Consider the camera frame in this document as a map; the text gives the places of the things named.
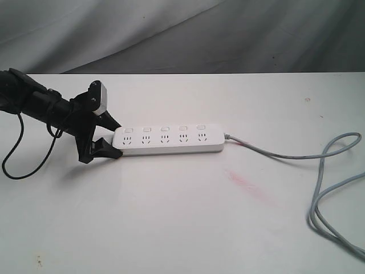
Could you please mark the white five-outlet power strip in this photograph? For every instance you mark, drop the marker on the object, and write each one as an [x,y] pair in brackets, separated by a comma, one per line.
[169,139]

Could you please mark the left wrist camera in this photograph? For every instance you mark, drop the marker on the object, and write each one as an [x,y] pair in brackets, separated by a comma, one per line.
[97,98]

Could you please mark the grey backdrop cloth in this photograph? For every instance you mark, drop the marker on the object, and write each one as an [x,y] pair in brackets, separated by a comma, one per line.
[182,37]

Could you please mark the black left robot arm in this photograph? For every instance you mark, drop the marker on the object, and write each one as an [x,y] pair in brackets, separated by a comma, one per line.
[22,94]

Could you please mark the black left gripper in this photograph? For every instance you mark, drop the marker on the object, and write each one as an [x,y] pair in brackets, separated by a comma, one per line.
[81,123]

